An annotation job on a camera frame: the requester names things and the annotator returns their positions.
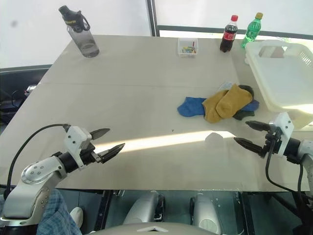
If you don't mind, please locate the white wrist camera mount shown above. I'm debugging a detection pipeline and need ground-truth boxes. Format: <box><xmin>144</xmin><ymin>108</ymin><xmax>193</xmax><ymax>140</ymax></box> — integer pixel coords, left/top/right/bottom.
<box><xmin>64</xmin><ymin>125</ymin><xmax>94</xmax><ymax>170</ymax></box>
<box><xmin>268</xmin><ymin>112</ymin><xmax>294</xmax><ymax>157</ymax></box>

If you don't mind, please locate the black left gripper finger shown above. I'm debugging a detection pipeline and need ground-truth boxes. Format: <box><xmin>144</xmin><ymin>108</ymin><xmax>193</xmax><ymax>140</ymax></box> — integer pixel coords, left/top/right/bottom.
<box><xmin>89</xmin><ymin>128</ymin><xmax>111</xmax><ymax>141</ymax></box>
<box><xmin>98</xmin><ymin>142</ymin><xmax>126</xmax><ymax>164</ymax></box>

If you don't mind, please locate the mustard yellow sock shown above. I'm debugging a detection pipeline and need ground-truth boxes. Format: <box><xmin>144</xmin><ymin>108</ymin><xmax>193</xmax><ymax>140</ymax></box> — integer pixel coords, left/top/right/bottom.
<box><xmin>202</xmin><ymin>89</ymin><xmax>230</xmax><ymax>123</ymax></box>
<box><xmin>216</xmin><ymin>83</ymin><xmax>253</xmax><ymax>119</ymax></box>

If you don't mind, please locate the green yellow-capped soda bottle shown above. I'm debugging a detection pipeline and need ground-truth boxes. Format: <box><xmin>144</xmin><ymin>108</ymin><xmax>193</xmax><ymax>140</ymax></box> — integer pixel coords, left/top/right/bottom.
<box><xmin>241</xmin><ymin>12</ymin><xmax>264</xmax><ymax>49</ymax></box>

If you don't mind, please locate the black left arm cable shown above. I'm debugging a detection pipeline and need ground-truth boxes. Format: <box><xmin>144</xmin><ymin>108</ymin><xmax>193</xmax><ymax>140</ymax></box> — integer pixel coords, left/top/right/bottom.
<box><xmin>3</xmin><ymin>123</ymin><xmax>72</xmax><ymax>200</ymax></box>

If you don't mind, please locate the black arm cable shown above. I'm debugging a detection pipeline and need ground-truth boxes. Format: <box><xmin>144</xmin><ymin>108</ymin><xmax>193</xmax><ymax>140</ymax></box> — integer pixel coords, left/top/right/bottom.
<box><xmin>3</xmin><ymin>123</ymin><xmax>72</xmax><ymax>200</ymax></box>
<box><xmin>265</xmin><ymin>143</ymin><xmax>307</xmax><ymax>205</ymax></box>

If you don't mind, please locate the blue sock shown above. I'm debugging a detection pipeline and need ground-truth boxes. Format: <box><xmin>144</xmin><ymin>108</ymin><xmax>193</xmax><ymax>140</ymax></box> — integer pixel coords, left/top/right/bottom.
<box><xmin>244</xmin><ymin>99</ymin><xmax>260</xmax><ymax>112</ymax></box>
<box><xmin>177</xmin><ymin>96</ymin><xmax>208</xmax><ymax>118</ymax></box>

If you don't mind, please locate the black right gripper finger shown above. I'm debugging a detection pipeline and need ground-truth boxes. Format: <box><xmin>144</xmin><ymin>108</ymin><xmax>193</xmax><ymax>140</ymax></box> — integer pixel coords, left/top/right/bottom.
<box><xmin>245</xmin><ymin>120</ymin><xmax>271</xmax><ymax>132</ymax></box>
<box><xmin>233</xmin><ymin>137</ymin><xmax>267</xmax><ymax>156</ymax></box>

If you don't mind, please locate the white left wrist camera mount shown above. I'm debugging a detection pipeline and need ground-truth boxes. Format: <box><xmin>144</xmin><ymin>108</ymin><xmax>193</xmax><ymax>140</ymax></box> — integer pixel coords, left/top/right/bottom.
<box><xmin>64</xmin><ymin>125</ymin><xmax>94</xmax><ymax>170</ymax></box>

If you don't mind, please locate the dark green sock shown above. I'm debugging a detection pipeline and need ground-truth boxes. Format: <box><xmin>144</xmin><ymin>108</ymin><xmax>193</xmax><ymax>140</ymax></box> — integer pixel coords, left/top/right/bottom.
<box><xmin>233</xmin><ymin>84</ymin><xmax>256</xmax><ymax>121</ymax></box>

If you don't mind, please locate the silver rounded robot leg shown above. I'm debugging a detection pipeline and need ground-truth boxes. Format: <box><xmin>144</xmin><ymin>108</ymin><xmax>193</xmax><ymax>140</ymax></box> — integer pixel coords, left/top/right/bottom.
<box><xmin>189</xmin><ymin>192</ymin><xmax>224</xmax><ymax>235</ymax></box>
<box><xmin>123</xmin><ymin>190</ymin><xmax>167</xmax><ymax>226</ymax></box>

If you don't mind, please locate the red-capped cola bottle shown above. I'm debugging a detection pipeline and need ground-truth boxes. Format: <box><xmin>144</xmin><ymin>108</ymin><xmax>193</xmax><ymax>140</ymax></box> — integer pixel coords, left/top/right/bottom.
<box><xmin>219</xmin><ymin>14</ymin><xmax>239</xmax><ymax>53</ymax></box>

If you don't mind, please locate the white plastic basket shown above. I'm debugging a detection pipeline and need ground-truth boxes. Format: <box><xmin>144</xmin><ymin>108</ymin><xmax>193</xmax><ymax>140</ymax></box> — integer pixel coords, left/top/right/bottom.
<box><xmin>245</xmin><ymin>40</ymin><xmax>313</xmax><ymax>115</ymax></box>

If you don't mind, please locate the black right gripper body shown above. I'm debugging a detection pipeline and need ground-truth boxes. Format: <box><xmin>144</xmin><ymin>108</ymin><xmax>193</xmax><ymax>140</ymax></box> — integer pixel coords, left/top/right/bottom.
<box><xmin>260</xmin><ymin>126</ymin><xmax>282</xmax><ymax>159</ymax></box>

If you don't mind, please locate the small clear plastic box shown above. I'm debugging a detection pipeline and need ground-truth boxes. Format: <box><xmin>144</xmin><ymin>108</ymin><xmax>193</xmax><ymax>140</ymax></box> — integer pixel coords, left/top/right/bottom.
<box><xmin>177</xmin><ymin>37</ymin><xmax>200</xmax><ymax>59</ymax></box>

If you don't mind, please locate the dark window frame post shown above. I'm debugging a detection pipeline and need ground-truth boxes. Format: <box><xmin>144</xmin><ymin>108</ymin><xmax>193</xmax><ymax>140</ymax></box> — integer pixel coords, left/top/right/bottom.
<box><xmin>146</xmin><ymin>0</ymin><xmax>160</xmax><ymax>38</ymax></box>

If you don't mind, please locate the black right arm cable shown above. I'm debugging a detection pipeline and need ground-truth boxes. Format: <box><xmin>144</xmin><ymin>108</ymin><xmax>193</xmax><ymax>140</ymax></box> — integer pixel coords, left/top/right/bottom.
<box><xmin>265</xmin><ymin>143</ymin><xmax>307</xmax><ymax>205</ymax></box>

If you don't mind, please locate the pale grey-blue sock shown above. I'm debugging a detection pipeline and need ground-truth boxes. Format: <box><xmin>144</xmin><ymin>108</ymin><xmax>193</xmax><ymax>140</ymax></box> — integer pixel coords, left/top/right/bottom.
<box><xmin>218</xmin><ymin>81</ymin><xmax>239</xmax><ymax>92</ymax></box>

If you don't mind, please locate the black table leg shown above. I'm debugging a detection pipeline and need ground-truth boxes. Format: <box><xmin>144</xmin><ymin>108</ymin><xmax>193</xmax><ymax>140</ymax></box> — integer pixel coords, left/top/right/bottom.
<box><xmin>93</xmin><ymin>190</ymin><xmax>114</xmax><ymax>235</ymax></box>
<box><xmin>240</xmin><ymin>191</ymin><xmax>255</xmax><ymax>235</ymax></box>

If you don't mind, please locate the white shoe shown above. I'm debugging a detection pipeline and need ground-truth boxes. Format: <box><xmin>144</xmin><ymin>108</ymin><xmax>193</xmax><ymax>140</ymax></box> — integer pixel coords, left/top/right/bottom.
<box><xmin>69</xmin><ymin>206</ymin><xmax>84</xmax><ymax>229</ymax></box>

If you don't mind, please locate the grey robot torso with chevron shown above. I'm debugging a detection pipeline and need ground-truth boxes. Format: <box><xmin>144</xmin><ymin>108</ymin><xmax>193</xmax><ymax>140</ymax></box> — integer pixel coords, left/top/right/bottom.
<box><xmin>91</xmin><ymin>222</ymin><xmax>217</xmax><ymax>235</ymax></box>

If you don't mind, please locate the grey black-capped water bottle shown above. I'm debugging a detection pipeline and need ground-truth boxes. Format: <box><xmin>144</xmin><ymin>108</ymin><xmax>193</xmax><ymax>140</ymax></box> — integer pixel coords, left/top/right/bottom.
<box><xmin>58</xmin><ymin>5</ymin><xmax>100</xmax><ymax>59</ymax></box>

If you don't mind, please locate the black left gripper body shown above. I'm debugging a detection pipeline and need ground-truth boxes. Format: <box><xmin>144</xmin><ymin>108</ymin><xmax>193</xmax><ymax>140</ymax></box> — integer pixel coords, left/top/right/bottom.
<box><xmin>78</xmin><ymin>143</ymin><xmax>103</xmax><ymax>165</ymax></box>

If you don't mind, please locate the blue plaid trouser leg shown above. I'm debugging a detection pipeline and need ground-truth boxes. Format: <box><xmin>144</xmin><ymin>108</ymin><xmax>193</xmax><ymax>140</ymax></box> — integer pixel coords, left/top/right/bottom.
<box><xmin>36</xmin><ymin>188</ymin><xmax>83</xmax><ymax>235</ymax></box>

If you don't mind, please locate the dark window sill bar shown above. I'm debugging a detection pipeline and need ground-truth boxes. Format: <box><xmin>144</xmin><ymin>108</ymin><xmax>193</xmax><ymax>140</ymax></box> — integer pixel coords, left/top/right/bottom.
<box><xmin>156</xmin><ymin>24</ymin><xmax>313</xmax><ymax>40</ymax></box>

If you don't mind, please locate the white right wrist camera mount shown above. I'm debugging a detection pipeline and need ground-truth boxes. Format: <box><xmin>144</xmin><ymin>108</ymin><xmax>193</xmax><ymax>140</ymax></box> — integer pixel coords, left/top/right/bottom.
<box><xmin>268</xmin><ymin>112</ymin><xmax>294</xmax><ymax>157</ymax></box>

